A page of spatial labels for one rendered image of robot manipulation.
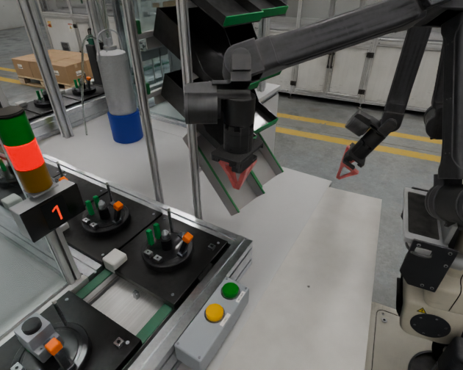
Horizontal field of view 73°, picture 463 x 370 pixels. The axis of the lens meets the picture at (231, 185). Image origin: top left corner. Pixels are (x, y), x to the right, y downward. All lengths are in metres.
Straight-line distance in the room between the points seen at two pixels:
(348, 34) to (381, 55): 4.00
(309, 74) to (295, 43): 4.19
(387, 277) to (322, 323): 1.42
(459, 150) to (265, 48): 0.40
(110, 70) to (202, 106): 1.09
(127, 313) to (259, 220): 0.55
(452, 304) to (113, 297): 0.92
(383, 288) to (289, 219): 1.17
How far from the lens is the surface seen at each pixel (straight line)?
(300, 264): 1.02
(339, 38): 0.64
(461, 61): 0.75
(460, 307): 1.13
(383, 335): 1.67
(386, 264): 2.37
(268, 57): 0.59
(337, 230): 1.17
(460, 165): 0.71
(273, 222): 1.15
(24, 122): 0.65
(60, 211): 0.74
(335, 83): 4.77
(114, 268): 0.89
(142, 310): 0.86
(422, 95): 4.78
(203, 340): 0.75
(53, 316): 0.86
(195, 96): 0.57
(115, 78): 1.62
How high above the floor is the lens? 1.61
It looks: 35 degrees down
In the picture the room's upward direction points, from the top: straight up
